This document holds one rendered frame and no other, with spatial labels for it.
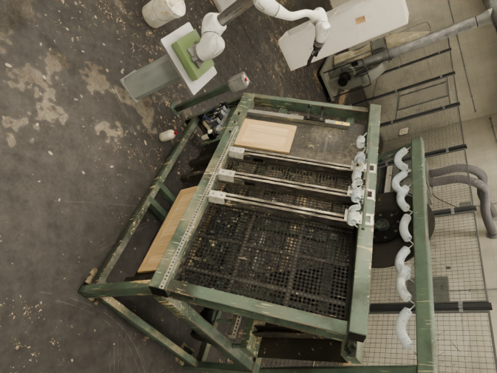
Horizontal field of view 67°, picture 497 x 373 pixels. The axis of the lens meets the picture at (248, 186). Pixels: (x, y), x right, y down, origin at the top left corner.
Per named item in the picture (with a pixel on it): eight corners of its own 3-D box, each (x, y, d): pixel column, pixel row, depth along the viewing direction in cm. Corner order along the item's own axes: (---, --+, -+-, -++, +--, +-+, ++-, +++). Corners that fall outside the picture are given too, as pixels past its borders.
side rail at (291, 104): (255, 102, 384) (255, 93, 376) (366, 117, 362) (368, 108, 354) (254, 106, 380) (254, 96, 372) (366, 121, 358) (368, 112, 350)
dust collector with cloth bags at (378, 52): (327, 52, 897) (426, 10, 778) (337, 78, 927) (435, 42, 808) (314, 74, 798) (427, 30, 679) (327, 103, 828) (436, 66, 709)
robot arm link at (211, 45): (194, 55, 311) (215, 45, 299) (195, 37, 316) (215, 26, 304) (208, 65, 324) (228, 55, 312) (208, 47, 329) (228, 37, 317)
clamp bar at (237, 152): (231, 151, 326) (230, 129, 308) (373, 174, 302) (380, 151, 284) (228, 158, 319) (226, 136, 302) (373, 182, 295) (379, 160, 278)
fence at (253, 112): (248, 112, 364) (248, 109, 361) (349, 126, 344) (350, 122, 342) (247, 115, 360) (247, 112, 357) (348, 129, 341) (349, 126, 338)
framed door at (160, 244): (182, 191, 357) (180, 189, 356) (228, 179, 327) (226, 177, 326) (139, 273, 298) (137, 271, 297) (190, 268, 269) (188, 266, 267)
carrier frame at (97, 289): (186, 117, 423) (247, 92, 378) (249, 198, 496) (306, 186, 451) (77, 292, 280) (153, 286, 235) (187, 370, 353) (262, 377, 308)
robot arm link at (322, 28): (327, 44, 308) (325, 31, 312) (333, 29, 293) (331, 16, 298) (314, 43, 306) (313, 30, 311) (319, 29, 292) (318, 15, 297)
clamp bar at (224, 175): (222, 173, 307) (219, 151, 290) (371, 199, 284) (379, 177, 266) (217, 181, 301) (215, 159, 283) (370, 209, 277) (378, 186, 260)
